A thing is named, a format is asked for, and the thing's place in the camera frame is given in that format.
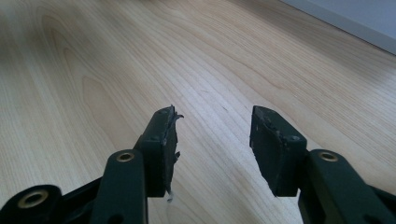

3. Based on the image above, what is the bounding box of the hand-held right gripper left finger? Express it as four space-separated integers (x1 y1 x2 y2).
133 105 185 199

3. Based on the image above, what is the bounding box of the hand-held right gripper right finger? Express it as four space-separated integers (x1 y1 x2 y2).
248 105 310 198

